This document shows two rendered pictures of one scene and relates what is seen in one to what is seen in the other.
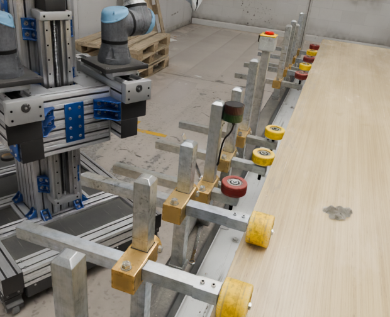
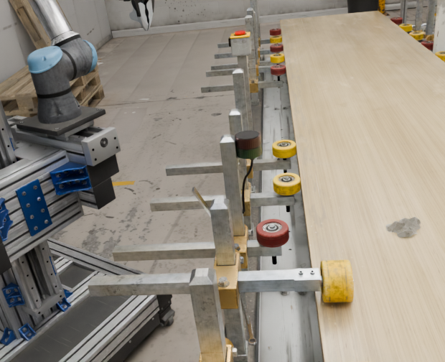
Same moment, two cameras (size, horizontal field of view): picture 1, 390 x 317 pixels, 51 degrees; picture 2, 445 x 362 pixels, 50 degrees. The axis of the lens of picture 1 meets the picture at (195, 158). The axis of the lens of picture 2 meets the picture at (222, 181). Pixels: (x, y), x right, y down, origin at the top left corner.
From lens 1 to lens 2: 18 cm
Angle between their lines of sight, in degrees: 8
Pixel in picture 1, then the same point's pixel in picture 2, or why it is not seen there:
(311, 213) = (376, 238)
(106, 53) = (49, 110)
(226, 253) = (280, 313)
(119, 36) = (60, 85)
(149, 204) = (216, 307)
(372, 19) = not seen: outside the picture
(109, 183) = (128, 284)
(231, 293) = not seen: outside the picture
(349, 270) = not seen: outside the picture
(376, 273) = not seen: outside the picture
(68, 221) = (57, 330)
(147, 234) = (221, 343)
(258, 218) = (332, 270)
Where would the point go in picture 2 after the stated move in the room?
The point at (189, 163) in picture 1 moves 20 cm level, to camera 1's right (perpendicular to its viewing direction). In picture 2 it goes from (227, 228) to (325, 208)
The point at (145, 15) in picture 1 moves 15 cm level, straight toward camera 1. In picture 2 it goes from (83, 49) to (87, 57)
